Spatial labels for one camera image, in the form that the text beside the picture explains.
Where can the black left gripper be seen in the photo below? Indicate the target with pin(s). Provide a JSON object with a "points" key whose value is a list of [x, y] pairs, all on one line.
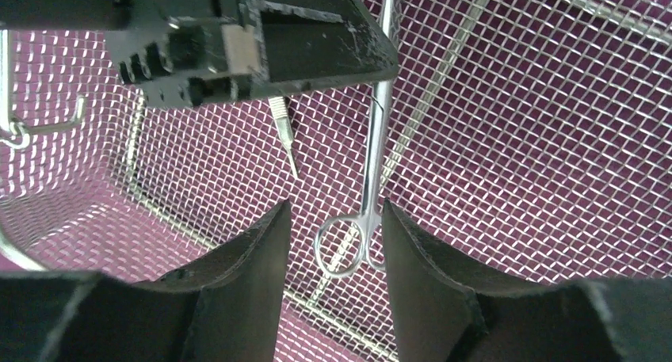
{"points": [[180, 53]]}

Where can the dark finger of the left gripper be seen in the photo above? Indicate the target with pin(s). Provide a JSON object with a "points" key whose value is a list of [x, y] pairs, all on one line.
{"points": [[300, 46]]}

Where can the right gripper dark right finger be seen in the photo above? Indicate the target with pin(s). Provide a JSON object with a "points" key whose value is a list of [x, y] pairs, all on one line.
{"points": [[448, 306]]}

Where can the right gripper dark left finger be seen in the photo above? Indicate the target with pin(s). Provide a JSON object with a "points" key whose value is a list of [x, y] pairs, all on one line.
{"points": [[223, 306]]}

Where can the steel scalpel handle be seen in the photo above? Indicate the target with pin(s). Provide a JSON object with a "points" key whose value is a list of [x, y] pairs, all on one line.
{"points": [[280, 114]]}

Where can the magenta surgical wrap cloth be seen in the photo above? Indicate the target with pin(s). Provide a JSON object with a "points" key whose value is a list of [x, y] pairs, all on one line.
{"points": [[525, 129]]}

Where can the metal mesh instrument tray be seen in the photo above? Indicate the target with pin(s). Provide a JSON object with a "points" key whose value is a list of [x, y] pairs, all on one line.
{"points": [[504, 118]]}

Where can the large steel ring scissors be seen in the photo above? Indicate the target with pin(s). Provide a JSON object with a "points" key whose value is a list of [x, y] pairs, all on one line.
{"points": [[368, 219]]}

